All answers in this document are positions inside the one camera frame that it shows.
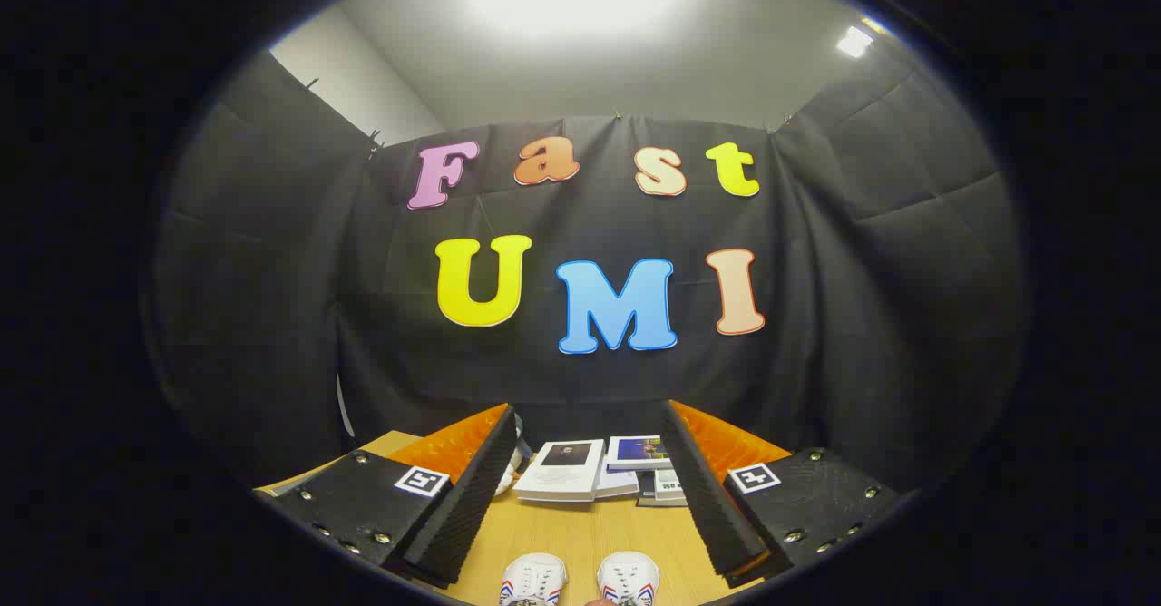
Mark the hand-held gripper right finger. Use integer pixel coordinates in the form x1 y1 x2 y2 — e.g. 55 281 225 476
659 399 899 589

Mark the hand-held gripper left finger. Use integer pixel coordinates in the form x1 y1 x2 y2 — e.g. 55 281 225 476
263 404 520 589

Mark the white canvas shoe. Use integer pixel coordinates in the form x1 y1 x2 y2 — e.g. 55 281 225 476
499 552 569 606
596 551 660 606

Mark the dark grey book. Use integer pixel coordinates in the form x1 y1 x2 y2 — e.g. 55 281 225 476
637 472 688 507

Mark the blue cover book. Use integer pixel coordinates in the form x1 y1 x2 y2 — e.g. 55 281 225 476
606 435 674 472

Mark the thin white book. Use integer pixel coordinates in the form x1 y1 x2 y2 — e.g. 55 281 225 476
594 465 640 498

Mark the large white book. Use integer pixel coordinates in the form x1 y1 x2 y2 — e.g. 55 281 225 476
512 439 606 503

